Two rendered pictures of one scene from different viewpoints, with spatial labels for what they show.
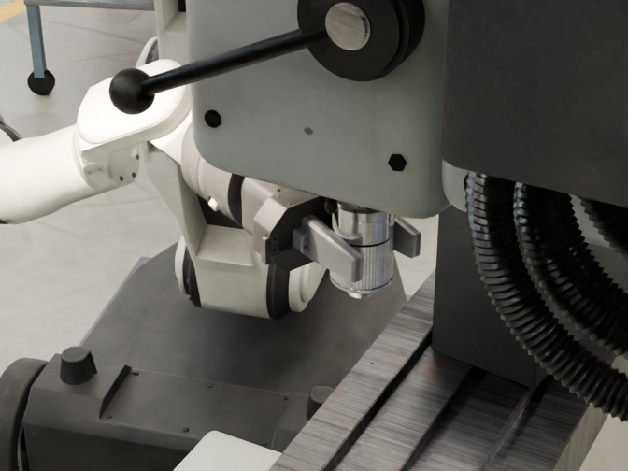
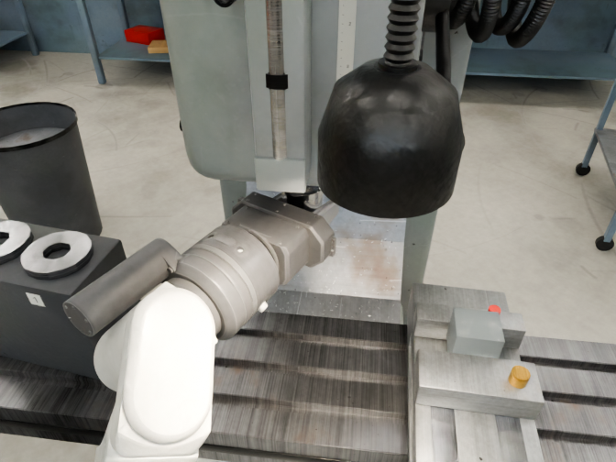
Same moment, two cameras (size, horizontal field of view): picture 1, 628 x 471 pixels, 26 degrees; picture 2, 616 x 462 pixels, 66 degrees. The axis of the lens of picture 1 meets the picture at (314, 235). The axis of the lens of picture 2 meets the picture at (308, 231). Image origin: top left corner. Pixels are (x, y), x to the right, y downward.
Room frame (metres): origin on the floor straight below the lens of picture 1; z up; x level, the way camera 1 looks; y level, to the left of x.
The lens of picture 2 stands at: (1.00, 0.39, 1.55)
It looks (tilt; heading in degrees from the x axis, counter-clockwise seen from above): 38 degrees down; 250
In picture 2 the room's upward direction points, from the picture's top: straight up
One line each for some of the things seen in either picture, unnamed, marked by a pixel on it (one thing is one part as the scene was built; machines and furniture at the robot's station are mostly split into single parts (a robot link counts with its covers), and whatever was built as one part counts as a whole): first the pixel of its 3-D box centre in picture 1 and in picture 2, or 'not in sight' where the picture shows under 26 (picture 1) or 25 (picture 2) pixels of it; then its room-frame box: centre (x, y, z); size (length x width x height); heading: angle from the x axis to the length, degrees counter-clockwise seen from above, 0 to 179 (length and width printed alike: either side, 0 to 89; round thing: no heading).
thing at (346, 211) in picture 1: (363, 201); (302, 186); (0.85, -0.04, 1.26); 0.05 x 0.05 x 0.01
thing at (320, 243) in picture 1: (327, 253); (325, 219); (0.83, -0.01, 1.23); 0.06 x 0.02 x 0.03; 37
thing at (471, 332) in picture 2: not in sight; (473, 338); (0.64, 0.07, 1.04); 0.06 x 0.05 x 0.06; 150
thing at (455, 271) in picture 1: (539, 238); (49, 295); (1.19, -0.23, 1.03); 0.22 x 0.12 x 0.20; 145
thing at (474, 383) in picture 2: not in sight; (475, 383); (0.67, 0.12, 1.02); 0.15 x 0.06 x 0.04; 150
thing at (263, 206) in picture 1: (287, 192); (255, 254); (0.92, 0.02, 1.23); 0.13 x 0.12 x 0.10; 127
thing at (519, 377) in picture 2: not in sight; (519, 377); (0.63, 0.15, 1.04); 0.02 x 0.02 x 0.02
